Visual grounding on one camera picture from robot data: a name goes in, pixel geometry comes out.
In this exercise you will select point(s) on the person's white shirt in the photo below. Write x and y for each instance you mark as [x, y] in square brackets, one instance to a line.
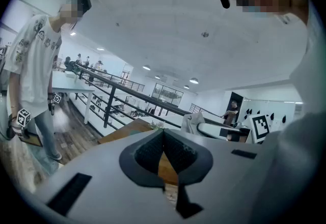
[300, 154]

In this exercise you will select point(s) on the grey cleaning cloth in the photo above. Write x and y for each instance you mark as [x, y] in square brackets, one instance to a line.
[189, 122]

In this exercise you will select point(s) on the black metal railing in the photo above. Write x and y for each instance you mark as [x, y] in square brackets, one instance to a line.
[110, 106]

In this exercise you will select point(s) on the artificial flower bouquet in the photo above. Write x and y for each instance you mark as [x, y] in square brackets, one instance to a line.
[156, 125]

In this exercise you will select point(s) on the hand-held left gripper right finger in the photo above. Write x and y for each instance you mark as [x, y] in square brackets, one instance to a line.
[201, 164]

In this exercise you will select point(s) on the ceiling smoke detector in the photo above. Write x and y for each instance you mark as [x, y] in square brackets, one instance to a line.
[205, 34]

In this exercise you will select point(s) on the right hand-held gripper camera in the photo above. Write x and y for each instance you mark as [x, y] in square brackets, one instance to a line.
[237, 125]

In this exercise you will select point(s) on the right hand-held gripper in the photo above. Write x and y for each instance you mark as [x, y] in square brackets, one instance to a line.
[259, 128]

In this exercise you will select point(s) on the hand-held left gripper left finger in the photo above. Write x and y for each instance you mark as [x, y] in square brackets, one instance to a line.
[127, 164]

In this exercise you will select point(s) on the white table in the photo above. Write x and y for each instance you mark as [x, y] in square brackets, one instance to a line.
[68, 81]

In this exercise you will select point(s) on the large glass window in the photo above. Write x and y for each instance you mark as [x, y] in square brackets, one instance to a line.
[166, 94]

